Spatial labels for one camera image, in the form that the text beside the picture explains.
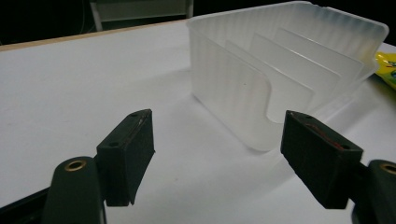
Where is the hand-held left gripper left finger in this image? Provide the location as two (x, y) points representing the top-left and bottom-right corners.
(95, 108), (156, 207)

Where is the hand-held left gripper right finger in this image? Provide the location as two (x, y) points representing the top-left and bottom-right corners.
(279, 109), (364, 210)

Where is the translucent plastic divided organizer box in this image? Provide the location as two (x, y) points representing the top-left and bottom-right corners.
(186, 0), (390, 153)

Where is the yellow snack packet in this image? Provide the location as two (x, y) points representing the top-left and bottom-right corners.
(374, 50), (396, 91)

